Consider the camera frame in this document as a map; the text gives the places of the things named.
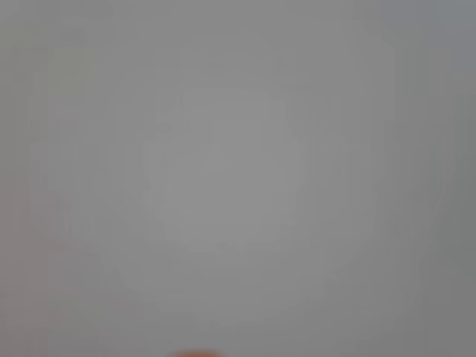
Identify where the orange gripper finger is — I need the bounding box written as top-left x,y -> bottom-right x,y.
165,348 -> 230,357

